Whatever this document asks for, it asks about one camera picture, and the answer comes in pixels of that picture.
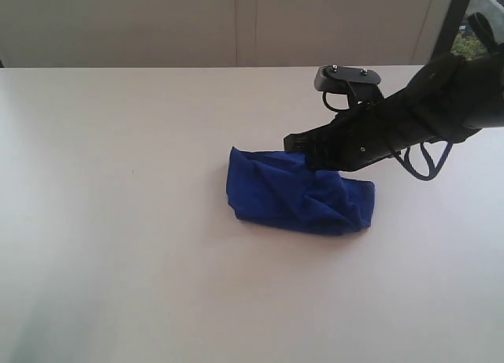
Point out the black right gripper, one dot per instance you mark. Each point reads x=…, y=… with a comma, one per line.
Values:
x=365, y=135

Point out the black window frame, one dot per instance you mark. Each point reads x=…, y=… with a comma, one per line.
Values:
x=449, y=29

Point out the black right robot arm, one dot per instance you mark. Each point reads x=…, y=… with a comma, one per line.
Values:
x=448, y=100

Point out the green tree outside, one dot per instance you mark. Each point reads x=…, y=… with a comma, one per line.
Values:
x=469, y=47

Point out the blue cloth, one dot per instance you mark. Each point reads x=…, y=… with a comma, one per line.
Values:
x=278, y=190

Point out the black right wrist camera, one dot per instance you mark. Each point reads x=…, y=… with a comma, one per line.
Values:
x=334, y=79

